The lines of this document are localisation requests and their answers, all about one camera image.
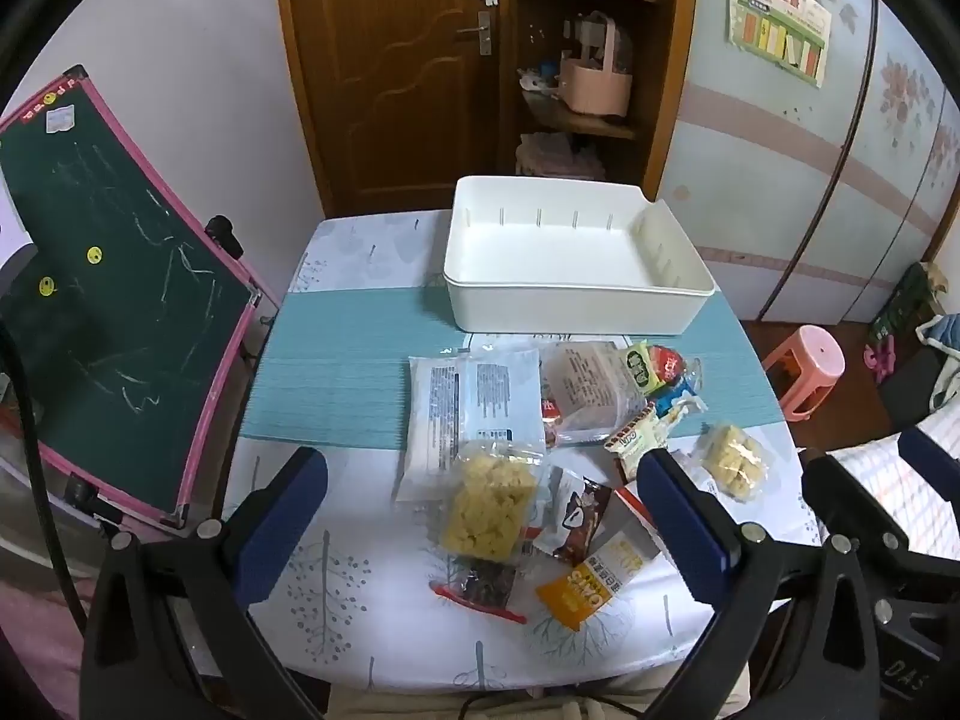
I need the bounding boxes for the white snack packet red stripe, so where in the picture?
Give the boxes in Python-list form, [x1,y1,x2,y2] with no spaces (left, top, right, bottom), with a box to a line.
[600,486,672,556]

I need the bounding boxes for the white plastic storage bin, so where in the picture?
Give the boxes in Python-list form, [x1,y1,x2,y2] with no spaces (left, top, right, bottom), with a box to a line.
[442,175,717,336]

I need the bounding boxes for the floral wardrobe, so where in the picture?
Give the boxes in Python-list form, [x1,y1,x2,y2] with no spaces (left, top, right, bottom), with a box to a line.
[652,0,960,323]

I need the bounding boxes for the large yellow rice cake packet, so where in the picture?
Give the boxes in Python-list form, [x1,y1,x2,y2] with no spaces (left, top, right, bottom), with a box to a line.
[431,442,548,563]

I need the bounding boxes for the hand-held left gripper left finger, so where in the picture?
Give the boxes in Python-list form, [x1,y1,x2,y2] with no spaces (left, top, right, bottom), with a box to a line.
[79,446,331,720]

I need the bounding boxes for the red snack in clear wrapper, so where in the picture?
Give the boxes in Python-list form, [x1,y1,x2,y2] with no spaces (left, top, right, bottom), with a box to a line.
[649,345,692,383]

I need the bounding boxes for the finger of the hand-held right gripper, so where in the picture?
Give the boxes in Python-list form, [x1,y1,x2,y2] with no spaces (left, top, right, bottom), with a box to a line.
[801,454,910,550]
[898,426,960,485]

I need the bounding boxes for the black easel clamp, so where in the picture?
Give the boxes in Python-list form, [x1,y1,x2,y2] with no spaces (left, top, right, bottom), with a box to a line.
[206,215,245,260]
[64,476,125,522]

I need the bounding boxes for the orange snack packet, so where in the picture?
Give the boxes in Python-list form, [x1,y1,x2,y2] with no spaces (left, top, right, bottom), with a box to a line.
[534,532,665,632]

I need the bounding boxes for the green snack packet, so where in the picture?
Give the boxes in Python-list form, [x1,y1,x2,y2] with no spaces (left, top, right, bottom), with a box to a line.
[622,343,661,395]

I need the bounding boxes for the blue white cloth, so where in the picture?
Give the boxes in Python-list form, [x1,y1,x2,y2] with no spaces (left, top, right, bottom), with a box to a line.
[915,311,960,413]

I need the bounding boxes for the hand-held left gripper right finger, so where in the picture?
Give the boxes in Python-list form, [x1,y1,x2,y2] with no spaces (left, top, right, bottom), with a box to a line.
[636,448,882,720]

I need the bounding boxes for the pink plastic stool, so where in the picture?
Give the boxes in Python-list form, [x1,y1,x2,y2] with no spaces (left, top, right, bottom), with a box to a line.
[761,325,847,421]

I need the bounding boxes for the green chalkboard pink frame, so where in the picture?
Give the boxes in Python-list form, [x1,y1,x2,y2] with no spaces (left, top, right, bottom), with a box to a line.
[0,66,282,533]

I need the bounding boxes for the wall poster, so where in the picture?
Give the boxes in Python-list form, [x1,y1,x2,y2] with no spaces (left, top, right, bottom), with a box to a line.
[726,0,832,89]

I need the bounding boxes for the brown wooden shelf cabinet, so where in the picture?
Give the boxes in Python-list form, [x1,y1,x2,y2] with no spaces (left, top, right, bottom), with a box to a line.
[495,0,702,200]

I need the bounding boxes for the brown wooden door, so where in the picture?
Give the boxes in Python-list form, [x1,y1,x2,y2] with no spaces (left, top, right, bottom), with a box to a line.
[274,0,518,218]

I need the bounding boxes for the large white blue snack packet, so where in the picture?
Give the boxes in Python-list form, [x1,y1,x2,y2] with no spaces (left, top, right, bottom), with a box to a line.
[394,349,548,503]

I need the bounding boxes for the green bag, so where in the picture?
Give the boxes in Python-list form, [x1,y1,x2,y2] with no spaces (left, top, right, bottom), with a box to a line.
[868,261,938,346]

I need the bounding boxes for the pink basket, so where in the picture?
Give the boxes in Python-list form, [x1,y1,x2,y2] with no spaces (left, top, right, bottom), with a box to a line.
[559,15,635,119]

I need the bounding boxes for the teal table runner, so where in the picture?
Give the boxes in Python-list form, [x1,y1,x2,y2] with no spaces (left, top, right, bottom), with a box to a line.
[240,289,788,451]

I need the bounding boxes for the tan wafer snack packet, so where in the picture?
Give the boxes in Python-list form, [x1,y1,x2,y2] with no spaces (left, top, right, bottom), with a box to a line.
[604,401,691,466]

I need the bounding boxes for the pink toy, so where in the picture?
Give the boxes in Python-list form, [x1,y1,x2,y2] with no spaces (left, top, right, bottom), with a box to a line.
[862,341,897,383]

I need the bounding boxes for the dark snack packet red edges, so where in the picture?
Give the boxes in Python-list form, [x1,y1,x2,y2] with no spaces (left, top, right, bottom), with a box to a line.
[429,555,530,625]

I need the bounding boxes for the clear printed snack packet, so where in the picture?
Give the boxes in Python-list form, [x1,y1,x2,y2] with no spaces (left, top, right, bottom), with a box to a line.
[540,341,661,445]

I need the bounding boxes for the small yellow rice cake packet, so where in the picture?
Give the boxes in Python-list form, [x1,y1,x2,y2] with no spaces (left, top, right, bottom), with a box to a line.
[690,424,773,503]

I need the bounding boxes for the black cable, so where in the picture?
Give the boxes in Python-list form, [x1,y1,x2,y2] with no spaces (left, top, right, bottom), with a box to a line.
[0,322,87,638]

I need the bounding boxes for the pink folded cloth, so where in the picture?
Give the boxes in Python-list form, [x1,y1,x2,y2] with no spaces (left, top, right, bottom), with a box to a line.
[516,133,608,181]

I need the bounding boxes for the silver door handle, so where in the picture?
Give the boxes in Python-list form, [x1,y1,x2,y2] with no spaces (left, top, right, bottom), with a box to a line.
[456,7,496,57]

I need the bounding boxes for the brown chocolate snack packet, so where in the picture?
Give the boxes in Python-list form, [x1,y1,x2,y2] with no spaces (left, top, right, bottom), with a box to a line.
[532,465,616,567]

